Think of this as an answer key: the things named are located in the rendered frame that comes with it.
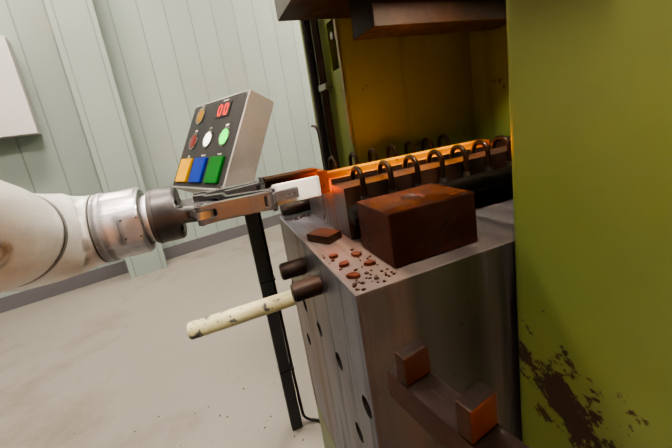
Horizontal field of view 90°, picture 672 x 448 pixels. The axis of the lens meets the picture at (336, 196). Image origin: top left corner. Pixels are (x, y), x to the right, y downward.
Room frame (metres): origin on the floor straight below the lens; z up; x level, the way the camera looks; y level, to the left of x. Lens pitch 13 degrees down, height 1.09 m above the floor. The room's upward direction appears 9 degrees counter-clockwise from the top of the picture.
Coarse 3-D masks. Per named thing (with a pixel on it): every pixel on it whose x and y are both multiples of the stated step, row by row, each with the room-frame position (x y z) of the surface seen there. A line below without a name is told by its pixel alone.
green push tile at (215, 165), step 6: (216, 156) 0.90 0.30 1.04; (222, 156) 0.88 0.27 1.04; (210, 162) 0.91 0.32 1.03; (216, 162) 0.89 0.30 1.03; (222, 162) 0.87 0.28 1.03; (210, 168) 0.90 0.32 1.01; (216, 168) 0.88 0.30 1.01; (210, 174) 0.89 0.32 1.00; (216, 174) 0.86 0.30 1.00; (204, 180) 0.90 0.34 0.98; (210, 180) 0.88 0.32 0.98; (216, 180) 0.85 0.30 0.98
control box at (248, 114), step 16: (240, 96) 0.95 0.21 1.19; (256, 96) 0.93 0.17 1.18; (208, 112) 1.07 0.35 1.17; (224, 112) 0.98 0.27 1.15; (240, 112) 0.91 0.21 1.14; (256, 112) 0.93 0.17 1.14; (192, 128) 1.12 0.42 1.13; (208, 128) 1.02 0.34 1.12; (224, 128) 0.94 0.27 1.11; (240, 128) 0.89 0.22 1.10; (256, 128) 0.92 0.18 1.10; (208, 144) 0.98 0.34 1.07; (224, 144) 0.91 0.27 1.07; (240, 144) 0.88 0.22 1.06; (256, 144) 0.91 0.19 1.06; (208, 160) 0.95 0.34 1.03; (240, 160) 0.87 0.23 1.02; (256, 160) 0.91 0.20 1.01; (224, 176) 0.85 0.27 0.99; (240, 176) 0.87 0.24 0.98; (192, 192) 1.09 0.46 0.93
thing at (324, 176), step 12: (456, 144) 0.63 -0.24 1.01; (468, 144) 0.61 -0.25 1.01; (396, 156) 0.59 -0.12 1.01; (420, 156) 0.57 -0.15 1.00; (312, 168) 0.52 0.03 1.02; (348, 168) 0.54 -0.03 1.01; (372, 168) 0.54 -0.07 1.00; (264, 180) 0.50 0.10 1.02; (276, 180) 0.50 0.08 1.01; (288, 180) 0.51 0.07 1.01; (324, 180) 0.51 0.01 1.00; (324, 192) 0.51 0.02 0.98
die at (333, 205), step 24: (504, 144) 0.62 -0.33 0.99; (384, 168) 0.54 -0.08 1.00; (408, 168) 0.54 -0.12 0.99; (432, 168) 0.51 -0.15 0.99; (456, 168) 0.52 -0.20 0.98; (480, 168) 0.54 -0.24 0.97; (336, 192) 0.49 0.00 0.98; (360, 192) 0.47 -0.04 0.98; (384, 192) 0.48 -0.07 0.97; (480, 192) 0.54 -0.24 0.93; (504, 192) 0.56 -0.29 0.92; (336, 216) 0.51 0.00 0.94
